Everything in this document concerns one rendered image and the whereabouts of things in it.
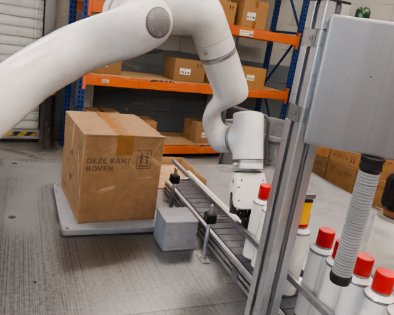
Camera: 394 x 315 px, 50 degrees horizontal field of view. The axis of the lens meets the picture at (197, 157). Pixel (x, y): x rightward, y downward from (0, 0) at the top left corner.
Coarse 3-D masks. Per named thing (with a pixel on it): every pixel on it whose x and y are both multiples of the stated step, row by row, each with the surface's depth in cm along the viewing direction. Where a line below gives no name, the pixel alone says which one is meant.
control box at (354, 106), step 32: (352, 32) 59; (384, 32) 58; (320, 64) 61; (352, 64) 60; (384, 64) 59; (320, 96) 62; (352, 96) 61; (384, 96) 60; (320, 128) 63; (352, 128) 62; (384, 128) 61
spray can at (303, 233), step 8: (304, 224) 92; (304, 232) 92; (296, 240) 92; (304, 240) 92; (296, 248) 92; (304, 248) 93; (296, 256) 93; (304, 256) 94; (296, 264) 94; (296, 272) 94; (288, 288) 95; (288, 296) 96
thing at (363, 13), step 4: (360, 8) 64; (364, 8) 63; (368, 8) 64; (356, 12) 64; (360, 12) 64; (364, 12) 63; (368, 12) 63; (356, 16) 64; (360, 16) 64; (364, 16) 64; (368, 16) 64
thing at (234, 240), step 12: (180, 192) 150; (192, 192) 151; (192, 204) 141; (204, 204) 142; (216, 228) 126; (228, 228) 127; (228, 240) 119; (240, 240) 121; (240, 252) 113; (288, 300) 95; (288, 312) 90
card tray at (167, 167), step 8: (168, 160) 195; (176, 160) 196; (184, 160) 193; (168, 168) 189; (184, 168) 192; (192, 168) 184; (160, 176) 177; (168, 176) 179; (184, 176) 182; (200, 176) 176; (160, 184) 168
